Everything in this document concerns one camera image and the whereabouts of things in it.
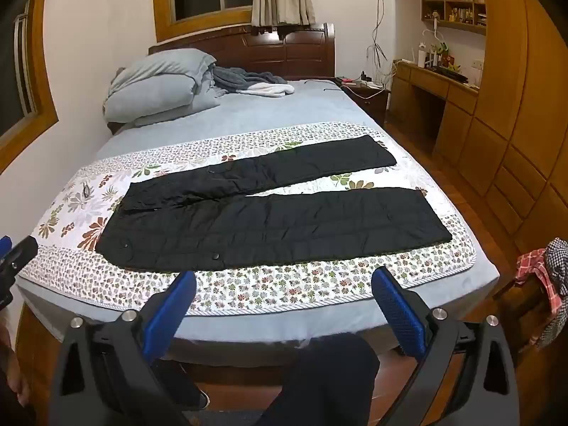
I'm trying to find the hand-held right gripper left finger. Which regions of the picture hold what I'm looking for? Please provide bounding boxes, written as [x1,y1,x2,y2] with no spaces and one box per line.
[49,271,198,426]

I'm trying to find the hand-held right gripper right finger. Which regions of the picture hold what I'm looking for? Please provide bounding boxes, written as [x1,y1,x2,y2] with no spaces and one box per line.
[372,266,520,426]

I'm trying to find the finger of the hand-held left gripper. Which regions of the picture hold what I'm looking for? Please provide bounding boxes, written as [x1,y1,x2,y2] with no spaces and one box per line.
[0,235,39,307]

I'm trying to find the black quilted pants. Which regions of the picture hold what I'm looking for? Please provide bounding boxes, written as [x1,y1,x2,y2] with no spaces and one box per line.
[95,134,453,272]

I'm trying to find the white floral quilt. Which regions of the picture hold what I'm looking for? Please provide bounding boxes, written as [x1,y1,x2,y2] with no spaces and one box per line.
[18,121,477,316]

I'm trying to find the dark shoe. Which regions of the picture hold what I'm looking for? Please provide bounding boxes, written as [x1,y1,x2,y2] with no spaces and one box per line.
[151,357,211,411]

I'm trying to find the person's leg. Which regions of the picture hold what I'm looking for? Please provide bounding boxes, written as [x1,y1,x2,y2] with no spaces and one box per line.
[255,333,381,426]

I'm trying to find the wooden chair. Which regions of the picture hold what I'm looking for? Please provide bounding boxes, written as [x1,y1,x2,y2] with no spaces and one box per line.
[492,248,568,356]

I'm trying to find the red plaid cloth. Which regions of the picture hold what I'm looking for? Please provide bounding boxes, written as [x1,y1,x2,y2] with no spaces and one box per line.
[515,248,560,316]

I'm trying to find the houndstooth cloth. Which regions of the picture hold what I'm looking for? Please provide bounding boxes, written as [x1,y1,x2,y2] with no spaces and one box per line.
[530,239,568,349]

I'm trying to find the wooden framed side window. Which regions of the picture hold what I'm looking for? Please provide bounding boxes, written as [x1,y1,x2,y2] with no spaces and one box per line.
[0,0,59,160]

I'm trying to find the dark wooden nightstand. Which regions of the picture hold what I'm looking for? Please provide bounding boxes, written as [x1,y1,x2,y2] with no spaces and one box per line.
[336,75,391,127]

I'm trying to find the bed with blue sheet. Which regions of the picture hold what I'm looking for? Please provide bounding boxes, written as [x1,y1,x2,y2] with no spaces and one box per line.
[15,77,500,391]

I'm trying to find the folded light blue duvet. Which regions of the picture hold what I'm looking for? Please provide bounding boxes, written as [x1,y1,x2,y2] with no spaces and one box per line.
[103,48,221,126]

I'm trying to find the white cloth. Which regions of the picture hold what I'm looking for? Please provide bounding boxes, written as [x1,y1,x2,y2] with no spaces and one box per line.
[237,82,296,98]

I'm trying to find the grey blanket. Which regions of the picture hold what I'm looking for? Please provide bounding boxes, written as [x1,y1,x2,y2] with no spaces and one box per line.
[212,66,289,96]

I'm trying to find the wooden desk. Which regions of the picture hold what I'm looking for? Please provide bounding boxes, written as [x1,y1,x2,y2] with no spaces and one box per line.
[388,60,480,156]

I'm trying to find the wooden wardrobe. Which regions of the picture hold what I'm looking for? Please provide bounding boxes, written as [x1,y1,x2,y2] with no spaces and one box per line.
[457,0,568,253]

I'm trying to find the dark wooden headboard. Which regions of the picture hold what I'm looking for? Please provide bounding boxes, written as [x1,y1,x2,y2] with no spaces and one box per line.
[148,22,337,81]

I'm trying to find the white clothes hanger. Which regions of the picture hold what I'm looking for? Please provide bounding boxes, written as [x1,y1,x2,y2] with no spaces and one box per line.
[421,20,447,51]

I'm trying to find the hanging cables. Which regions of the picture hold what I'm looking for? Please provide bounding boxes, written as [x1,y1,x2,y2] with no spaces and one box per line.
[366,0,400,94]

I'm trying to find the wooden wall shelf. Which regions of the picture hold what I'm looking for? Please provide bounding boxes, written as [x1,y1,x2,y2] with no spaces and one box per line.
[419,0,489,34]

